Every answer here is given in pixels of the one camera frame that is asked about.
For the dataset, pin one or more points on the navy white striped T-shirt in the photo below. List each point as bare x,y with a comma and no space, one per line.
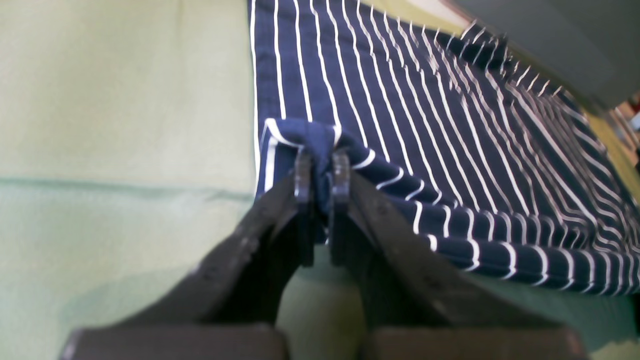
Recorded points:
490,162

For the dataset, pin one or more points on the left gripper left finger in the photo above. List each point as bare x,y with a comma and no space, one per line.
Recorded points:
225,308

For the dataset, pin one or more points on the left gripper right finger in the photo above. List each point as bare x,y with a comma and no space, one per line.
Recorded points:
418,306

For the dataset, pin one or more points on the green table cloth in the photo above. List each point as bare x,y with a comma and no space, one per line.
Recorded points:
127,153

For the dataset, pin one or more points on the grey plastic bin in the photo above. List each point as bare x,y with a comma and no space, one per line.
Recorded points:
591,46

